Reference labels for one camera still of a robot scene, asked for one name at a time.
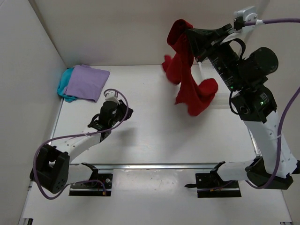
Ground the lavender t-shirt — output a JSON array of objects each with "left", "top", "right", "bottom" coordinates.
[{"left": 65, "top": 65, "right": 110, "bottom": 102}]

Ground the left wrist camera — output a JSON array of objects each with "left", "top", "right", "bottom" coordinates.
[{"left": 104, "top": 90, "right": 120, "bottom": 104}]

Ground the red garment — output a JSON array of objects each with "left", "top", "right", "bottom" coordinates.
[{"left": 162, "top": 19, "right": 218, "bottom": 116}]

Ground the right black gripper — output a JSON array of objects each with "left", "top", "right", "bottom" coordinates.
[{"left": 185, "top": 25, "right": 243, "bottom": 91}]

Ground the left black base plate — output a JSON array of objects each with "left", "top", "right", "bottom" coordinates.
[{"left": 69, "top": 172, "right": 113, "bottom": 197}]

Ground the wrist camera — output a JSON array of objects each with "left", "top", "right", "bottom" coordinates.
[
  {"left": 233, "top": 6, "right": 257, "bottom": 31},
  {"left": 104, "top": 90, "right": 120, "bottom": 104}
]

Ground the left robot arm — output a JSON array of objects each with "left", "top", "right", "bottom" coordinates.
[{"left": 30, "top": 98, "right": 133, "bottom": 200}]

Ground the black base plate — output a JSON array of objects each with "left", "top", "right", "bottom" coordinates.
[
  {"left": 69, "top": 172, "right": 113, "bottom": 197},
  {"left": 195, "top": 173, "right": 241, "bottom": 198}
]

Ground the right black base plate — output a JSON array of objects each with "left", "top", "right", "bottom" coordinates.
[{"left": 195, "top": 173, "right": 241, "bottom": 198}]

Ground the teal t-shirt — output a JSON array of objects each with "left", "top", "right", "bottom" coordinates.
[{"left": 57, "top": 68, "right": 77, "bottom": 103}]

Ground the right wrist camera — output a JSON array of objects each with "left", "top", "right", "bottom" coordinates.
[{"left": 233, "top": 6, "right": 257, "bottom": 31}]

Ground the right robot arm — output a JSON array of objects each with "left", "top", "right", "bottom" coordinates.
[{"left": 185, "top": 24, "right": 300, "bottom": 190}]

